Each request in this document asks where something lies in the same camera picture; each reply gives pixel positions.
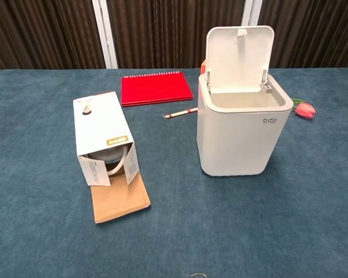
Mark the white and red pen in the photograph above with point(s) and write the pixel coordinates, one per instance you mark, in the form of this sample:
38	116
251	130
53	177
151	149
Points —
179	113

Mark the blue table cloth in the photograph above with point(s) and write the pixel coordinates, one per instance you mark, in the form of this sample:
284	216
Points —
174	217

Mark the white mug in box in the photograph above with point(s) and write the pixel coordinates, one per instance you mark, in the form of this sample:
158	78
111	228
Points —
110	157

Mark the white cardboard box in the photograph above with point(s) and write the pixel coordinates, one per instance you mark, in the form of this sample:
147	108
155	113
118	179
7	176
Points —
104	130

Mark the white trash bin lid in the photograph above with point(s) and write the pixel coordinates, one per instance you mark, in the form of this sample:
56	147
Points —
235	139

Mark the white plastic bin lid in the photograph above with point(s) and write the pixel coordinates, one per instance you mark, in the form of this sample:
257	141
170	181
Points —
237	55

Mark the orange object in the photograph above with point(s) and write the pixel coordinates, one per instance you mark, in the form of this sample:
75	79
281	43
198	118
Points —
203	66

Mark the red spiral notebook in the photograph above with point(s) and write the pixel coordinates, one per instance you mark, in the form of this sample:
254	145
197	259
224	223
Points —
156	88

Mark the white vertical frame post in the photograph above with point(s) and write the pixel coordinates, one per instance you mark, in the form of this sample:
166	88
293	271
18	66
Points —
250	14
105	33

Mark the pink artificial tulip flower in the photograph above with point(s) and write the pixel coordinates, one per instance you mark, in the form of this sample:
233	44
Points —
305	109

